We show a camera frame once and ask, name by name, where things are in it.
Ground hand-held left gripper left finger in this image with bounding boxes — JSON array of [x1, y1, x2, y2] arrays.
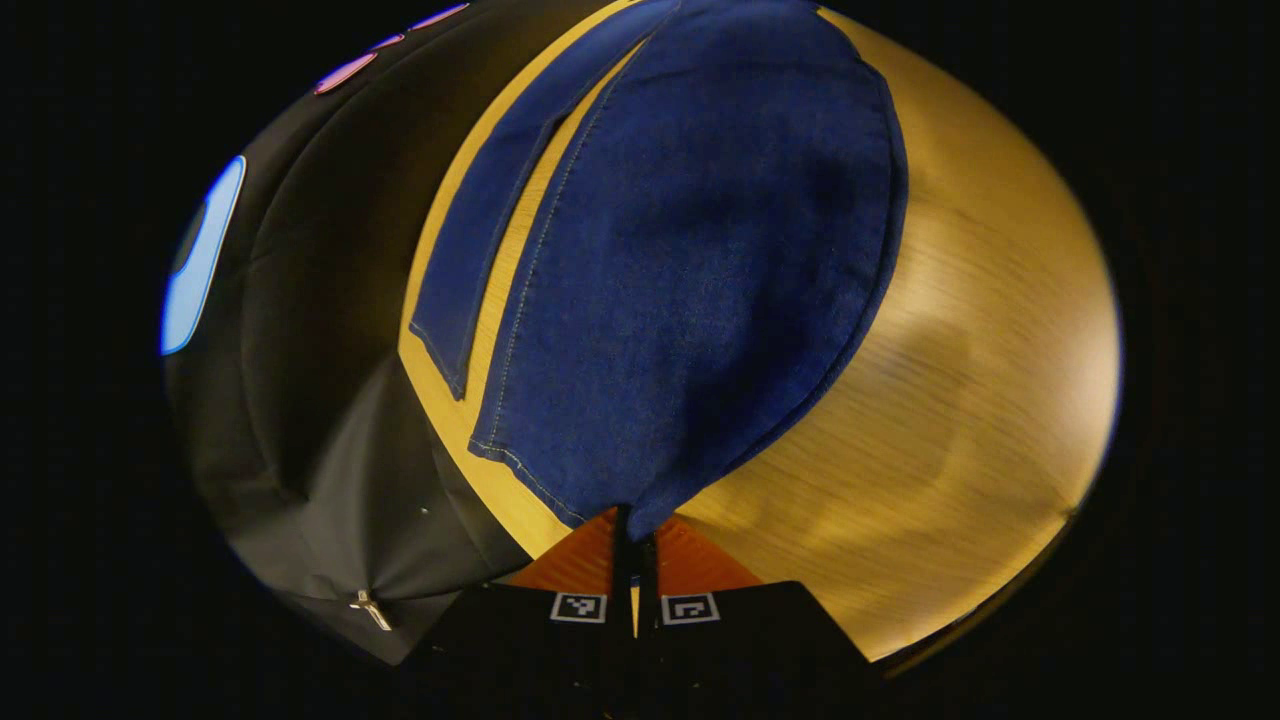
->
[[415, 505, 638, 720]]

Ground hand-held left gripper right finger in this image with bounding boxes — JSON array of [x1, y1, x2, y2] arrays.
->
[[637, 515, 886, 713]]

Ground blue denim jeans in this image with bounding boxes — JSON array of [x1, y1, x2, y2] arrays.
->
[[408, 0, 909, 542]]

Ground silver metal cloth clip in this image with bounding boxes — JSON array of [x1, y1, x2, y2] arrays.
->
[[349, 590, 394, 632]]

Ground black backdrop cloth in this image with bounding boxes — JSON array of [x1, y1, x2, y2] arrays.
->
[[160, 0, 641, 667]]

